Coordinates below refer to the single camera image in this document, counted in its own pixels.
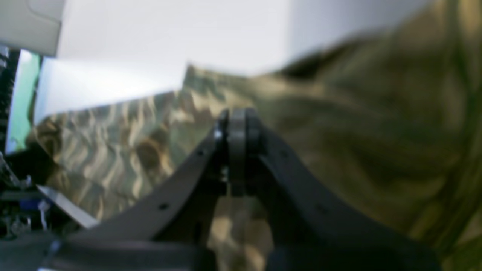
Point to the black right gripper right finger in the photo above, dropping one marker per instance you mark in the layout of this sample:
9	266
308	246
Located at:
312	229

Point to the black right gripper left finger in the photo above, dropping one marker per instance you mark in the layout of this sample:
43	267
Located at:
165	231

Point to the camouflage T-shirt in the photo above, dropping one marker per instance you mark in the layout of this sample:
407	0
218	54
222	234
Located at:
391	123

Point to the blue and black clutter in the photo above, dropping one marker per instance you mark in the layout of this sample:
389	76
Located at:
23	207

